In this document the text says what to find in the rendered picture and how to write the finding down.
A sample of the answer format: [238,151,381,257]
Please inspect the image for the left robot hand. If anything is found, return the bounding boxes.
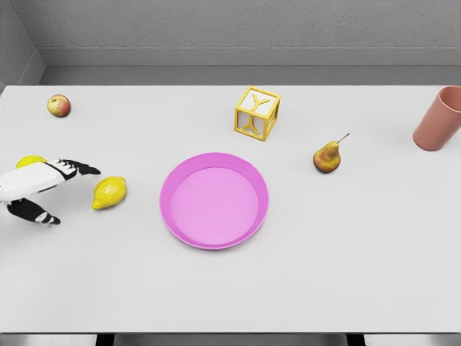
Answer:
[0,159,102,226]

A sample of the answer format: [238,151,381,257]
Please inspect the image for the yellow lemon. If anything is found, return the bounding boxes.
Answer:
[91,175,127,211]

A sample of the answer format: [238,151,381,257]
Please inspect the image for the pink round plate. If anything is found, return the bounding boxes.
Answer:
[159,152,270,251]

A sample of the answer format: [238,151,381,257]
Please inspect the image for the yellow round fruit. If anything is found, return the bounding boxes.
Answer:
[15,154,49,169]

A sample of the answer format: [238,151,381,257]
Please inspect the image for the red yellow apple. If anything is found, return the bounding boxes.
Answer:
[46,94,71,118]

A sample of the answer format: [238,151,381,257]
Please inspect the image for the yellow letter block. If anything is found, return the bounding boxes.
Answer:
[234,85,282,142]

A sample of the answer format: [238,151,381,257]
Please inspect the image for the brown yellow pear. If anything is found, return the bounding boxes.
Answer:
[312,133,351,174]

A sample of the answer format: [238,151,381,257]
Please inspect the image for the terracotta pink cup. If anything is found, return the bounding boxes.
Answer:
[412,85,461,152]

